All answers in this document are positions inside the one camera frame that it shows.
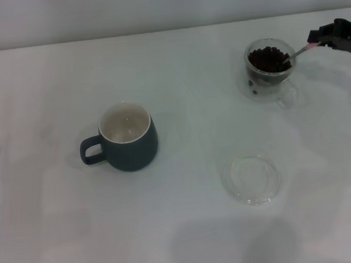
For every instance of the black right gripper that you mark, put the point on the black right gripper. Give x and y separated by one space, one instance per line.
350 27

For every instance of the dark teal ceramic mug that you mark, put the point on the dark teal ceramic mug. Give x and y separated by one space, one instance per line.
131 152

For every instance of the pile of coffee beans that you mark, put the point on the pile of coffee beans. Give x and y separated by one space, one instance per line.
264 60

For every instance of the clear glass saucer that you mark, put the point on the clear glass saucer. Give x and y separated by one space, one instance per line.
252 192

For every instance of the clear double-wall glass cup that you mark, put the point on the clear double-wall glass cup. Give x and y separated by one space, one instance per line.
260 92

